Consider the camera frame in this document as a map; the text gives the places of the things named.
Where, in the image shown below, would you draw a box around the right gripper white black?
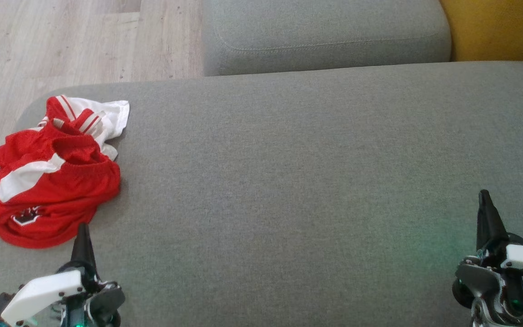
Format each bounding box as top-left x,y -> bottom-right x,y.
452,189 -> 523,327

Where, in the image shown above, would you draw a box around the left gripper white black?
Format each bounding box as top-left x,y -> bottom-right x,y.
0,222 -> 126,327

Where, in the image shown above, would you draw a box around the red shorts with white stripe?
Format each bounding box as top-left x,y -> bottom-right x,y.
0,120 -> 122,214

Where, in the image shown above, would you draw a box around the red white sports jersey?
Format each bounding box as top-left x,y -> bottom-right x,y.
0,94 -> 131,249

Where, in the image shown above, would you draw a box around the mustard yellow cushion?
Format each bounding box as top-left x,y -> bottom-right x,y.
439,0 -> 523,65

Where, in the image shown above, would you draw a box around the grey fabric sofa seat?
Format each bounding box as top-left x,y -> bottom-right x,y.
0,61 -> 523,327

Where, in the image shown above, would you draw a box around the grey fabric sofa cushion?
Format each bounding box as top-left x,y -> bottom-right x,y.
202,0 -> 453,77

